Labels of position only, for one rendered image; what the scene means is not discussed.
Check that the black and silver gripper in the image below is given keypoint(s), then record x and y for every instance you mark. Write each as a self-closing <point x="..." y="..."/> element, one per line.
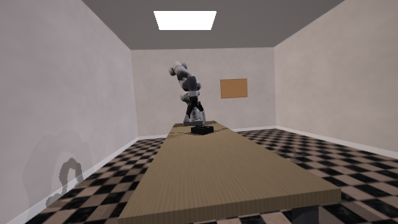
<point x="193" y="103"/>

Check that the black lighting desk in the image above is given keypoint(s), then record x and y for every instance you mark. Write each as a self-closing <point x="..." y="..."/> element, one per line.
<point x="203" y="129"/>

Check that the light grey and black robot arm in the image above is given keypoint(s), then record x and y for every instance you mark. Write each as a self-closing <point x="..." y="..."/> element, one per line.
<point x="187" y="81"/>

